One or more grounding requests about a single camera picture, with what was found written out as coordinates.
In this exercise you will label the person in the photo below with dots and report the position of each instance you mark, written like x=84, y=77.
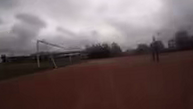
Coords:
x=155, y=48

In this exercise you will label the white football goal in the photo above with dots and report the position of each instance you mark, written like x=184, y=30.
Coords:
x=37, y=55

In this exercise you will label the long low building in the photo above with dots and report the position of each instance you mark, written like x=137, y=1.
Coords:
x=18, y=58

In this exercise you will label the dark grass field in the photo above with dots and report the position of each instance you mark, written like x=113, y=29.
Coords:
x=9, y=69

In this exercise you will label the group of dark trees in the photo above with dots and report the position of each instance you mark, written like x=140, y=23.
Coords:
x=101, y=50

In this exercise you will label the red clay sports ground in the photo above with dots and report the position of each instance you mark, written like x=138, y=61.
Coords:
x=114, y=85

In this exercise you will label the row of dark buildings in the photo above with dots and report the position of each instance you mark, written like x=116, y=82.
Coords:
x=187, y=41

